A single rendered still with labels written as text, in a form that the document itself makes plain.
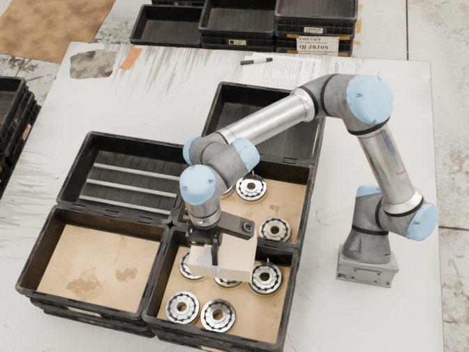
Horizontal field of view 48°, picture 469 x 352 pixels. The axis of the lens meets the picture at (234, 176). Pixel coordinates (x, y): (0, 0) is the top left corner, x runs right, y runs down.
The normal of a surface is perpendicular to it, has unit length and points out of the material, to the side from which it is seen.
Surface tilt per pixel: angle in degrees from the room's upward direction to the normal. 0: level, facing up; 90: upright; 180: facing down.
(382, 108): 49
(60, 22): 0
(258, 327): 0
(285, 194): 0
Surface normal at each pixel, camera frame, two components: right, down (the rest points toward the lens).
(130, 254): -0.08, -0.53
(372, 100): 0.47, 0.09
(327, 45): -0.15, 0.84
